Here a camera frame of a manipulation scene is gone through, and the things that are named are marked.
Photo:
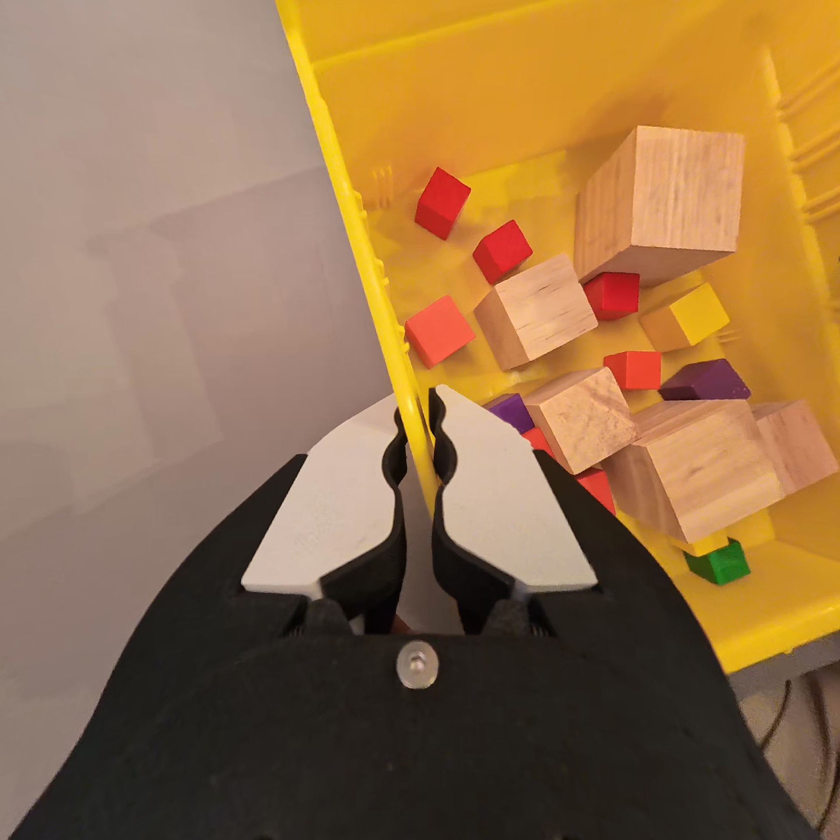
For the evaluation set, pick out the yellow plastic box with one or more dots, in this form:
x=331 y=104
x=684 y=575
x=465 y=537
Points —
x=525 y=79

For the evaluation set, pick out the pile of plain wooden cubes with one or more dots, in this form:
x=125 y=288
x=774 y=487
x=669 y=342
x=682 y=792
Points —
x=663 y=197

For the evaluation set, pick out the group of small coloured cubes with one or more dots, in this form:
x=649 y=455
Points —
x=439 y=331

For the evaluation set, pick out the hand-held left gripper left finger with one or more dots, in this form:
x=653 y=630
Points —
x=328 y=512

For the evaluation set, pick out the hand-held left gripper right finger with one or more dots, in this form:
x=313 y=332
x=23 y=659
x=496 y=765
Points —
x=505 y=512

